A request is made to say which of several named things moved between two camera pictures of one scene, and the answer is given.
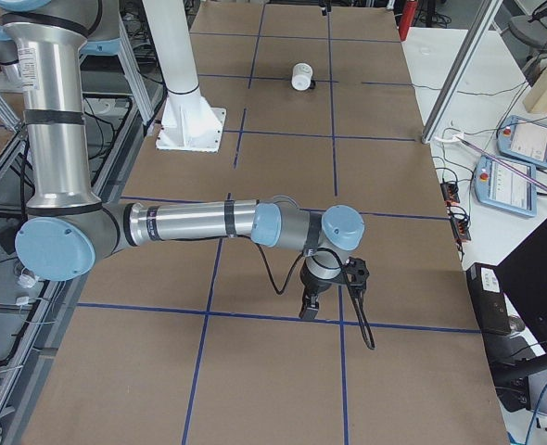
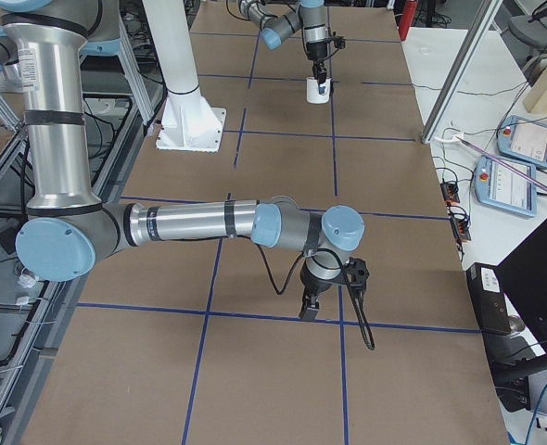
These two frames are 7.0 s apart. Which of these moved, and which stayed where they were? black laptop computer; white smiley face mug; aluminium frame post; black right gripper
Moved: white smiley face mug
Stayed: aluminium frame post; black laptop computer; black right gripper
